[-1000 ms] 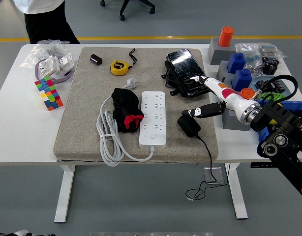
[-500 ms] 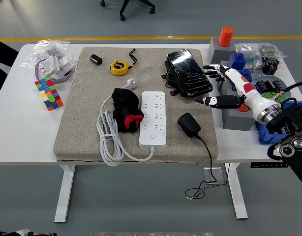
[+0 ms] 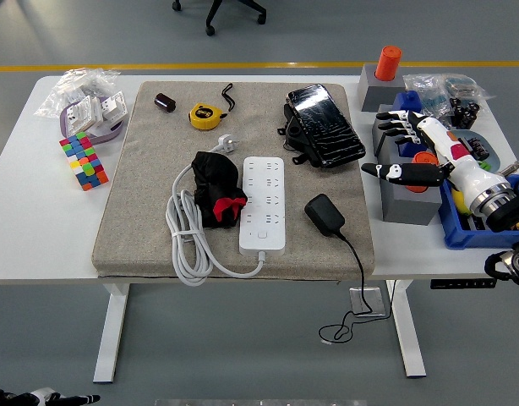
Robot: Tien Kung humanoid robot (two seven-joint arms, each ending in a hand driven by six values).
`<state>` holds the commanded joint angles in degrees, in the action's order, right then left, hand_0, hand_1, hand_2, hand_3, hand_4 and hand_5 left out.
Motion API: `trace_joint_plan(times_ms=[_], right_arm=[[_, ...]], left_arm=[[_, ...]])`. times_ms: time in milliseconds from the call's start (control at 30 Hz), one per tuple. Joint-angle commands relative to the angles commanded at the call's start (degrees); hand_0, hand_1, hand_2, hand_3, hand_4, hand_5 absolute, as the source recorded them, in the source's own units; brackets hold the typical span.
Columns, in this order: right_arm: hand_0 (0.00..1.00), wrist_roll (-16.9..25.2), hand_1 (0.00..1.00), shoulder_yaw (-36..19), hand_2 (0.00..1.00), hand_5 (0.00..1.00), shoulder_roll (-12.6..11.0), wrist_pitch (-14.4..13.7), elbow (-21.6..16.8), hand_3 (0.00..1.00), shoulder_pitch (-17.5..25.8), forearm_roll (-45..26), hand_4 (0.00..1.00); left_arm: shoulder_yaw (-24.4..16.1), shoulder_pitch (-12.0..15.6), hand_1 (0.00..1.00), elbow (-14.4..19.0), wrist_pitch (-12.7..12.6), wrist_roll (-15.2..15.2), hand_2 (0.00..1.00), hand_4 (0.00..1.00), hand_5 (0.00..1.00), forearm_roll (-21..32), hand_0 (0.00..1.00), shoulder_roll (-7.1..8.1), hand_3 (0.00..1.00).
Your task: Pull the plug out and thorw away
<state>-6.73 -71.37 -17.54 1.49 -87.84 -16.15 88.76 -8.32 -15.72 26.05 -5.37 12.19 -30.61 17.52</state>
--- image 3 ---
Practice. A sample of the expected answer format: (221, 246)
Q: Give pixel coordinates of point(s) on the black capacitor group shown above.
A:
(477, 148)

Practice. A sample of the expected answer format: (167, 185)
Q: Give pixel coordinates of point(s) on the black phone holder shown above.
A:
(297, 144)

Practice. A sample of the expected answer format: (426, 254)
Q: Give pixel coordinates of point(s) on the white wall socket plate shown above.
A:
(113, 108)
(83, 113)

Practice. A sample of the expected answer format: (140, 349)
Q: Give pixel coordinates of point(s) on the clear plastic bag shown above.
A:
(73, 84)

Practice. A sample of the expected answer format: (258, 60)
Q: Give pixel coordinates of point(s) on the light blue tray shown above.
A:
(494, 158)

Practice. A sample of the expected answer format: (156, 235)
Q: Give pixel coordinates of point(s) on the clear bag of resistors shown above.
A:
(428, 95)

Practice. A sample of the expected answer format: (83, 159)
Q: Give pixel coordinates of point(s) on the orange cylinder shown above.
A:
(424, 158)
(389, 63)

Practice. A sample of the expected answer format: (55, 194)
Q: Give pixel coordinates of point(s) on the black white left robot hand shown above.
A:
(39, 399)

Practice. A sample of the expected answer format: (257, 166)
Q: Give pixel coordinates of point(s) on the yellow lemon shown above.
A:
(460, 204)

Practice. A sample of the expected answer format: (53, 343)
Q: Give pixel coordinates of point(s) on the clear bag of blue parts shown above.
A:
(462, 86)

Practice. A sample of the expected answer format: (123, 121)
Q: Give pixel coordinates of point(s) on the black cloth with red trim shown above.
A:
(213, 177)

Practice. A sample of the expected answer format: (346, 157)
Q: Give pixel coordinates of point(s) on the grey-brown mat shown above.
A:
(158, 190)

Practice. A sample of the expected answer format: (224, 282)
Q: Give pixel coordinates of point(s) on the blue plastic bin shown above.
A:
(475, 239)

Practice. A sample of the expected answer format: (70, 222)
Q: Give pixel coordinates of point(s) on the colourful cube puzzle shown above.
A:
(84, 160)

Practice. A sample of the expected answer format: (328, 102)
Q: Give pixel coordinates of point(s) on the black table control panel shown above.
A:
(462, 283)

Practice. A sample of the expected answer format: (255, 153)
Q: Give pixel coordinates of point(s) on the green connector pile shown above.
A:
(484, 165)

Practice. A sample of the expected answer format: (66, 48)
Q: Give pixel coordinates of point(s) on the dark brown capacitor cylinder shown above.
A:
(165, 102)

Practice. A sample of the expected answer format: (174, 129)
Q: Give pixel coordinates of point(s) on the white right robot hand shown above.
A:
(458, 162)

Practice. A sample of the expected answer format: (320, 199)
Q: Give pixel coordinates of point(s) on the grey holder block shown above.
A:
(407, 207)
(386, 152)
(375, 95)
(386, 107)

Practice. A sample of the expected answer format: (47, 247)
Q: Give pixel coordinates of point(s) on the silver floor plate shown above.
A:
(371, 300)

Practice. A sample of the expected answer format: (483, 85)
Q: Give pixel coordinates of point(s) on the white table leg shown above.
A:
(111, 338)
(407, 338)

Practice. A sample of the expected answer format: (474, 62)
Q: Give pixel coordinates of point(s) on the black office chair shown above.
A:
(213, 12)

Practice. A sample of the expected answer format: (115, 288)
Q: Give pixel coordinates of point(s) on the dark capacitor pile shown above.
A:
(477, 223)

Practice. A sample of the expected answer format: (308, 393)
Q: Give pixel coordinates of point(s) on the black capacitor cluster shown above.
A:
(464, 113)

